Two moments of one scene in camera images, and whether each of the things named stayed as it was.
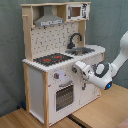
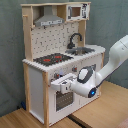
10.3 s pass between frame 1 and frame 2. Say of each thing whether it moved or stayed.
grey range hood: stayed
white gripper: moved
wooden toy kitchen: stayed
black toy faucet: stayed
